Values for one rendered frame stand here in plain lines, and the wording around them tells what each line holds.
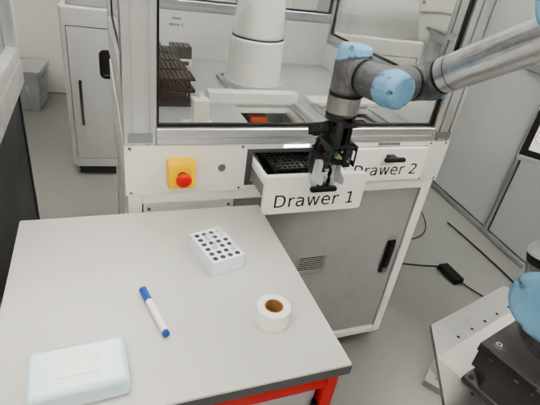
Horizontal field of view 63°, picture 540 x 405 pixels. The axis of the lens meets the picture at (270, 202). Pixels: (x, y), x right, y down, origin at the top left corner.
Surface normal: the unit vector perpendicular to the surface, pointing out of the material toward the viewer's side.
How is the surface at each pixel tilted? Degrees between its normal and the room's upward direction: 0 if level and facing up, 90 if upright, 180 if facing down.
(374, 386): 0
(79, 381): 0
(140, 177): 90
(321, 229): 90
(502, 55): 107
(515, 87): 90
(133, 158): 90
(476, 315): 0
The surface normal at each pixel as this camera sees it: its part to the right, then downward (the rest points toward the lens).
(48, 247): 0.13, -0.85
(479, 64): -0.73, 0.50
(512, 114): -0.96, 0.01
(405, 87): 0.52, 0.49
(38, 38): 0.24, 0.52
